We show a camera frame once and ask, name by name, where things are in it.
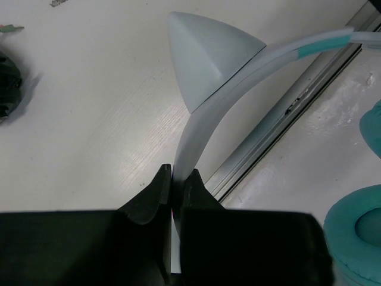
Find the black headphones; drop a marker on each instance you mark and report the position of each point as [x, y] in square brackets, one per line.
[11, 82]

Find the teal cat-ear headphones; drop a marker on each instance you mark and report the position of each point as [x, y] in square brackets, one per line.
[215, 65]

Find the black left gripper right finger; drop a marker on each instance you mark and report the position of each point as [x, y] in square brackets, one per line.
[221, 246]

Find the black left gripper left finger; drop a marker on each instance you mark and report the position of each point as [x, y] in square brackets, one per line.
[126, 246]

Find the aluminium front rail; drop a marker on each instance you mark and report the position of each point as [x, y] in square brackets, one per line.
[322, 71]

